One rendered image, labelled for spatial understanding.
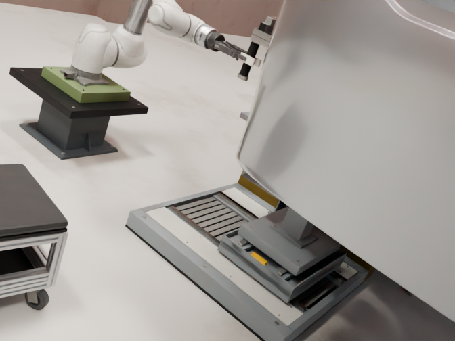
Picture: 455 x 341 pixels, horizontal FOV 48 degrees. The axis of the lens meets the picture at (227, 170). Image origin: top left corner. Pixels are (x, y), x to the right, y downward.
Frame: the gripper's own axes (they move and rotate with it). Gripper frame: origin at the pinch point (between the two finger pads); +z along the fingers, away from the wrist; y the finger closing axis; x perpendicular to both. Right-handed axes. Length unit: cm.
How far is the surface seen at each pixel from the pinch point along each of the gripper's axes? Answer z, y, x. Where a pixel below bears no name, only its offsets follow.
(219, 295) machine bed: 38, 23, -79
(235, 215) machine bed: 5, -30, -77
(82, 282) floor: 5, 61, -83
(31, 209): 2, 86, -49
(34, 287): 9, 85, -72
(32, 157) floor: -77, 28, -83
